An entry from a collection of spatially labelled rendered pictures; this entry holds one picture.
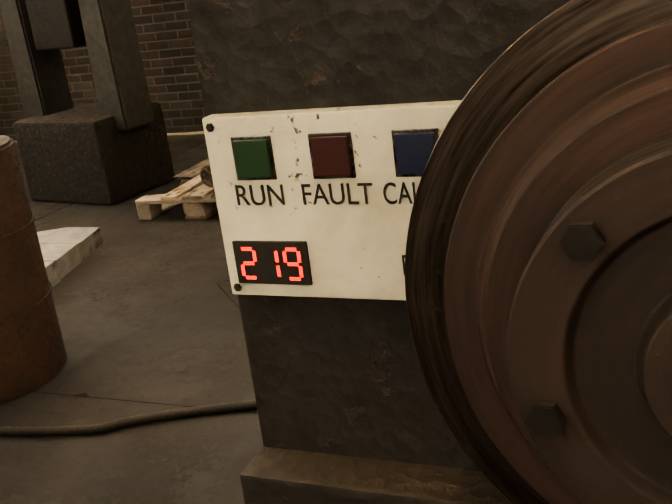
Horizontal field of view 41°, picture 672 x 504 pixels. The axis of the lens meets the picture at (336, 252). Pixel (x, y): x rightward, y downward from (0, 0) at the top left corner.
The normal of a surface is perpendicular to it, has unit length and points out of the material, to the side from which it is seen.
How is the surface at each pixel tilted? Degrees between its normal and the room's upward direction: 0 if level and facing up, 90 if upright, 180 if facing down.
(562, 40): 90
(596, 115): 41
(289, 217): 90
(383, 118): 90
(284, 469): 0
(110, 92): 90
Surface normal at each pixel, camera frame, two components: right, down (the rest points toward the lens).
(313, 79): -0.38, 0.34
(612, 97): -0.64, -0.60
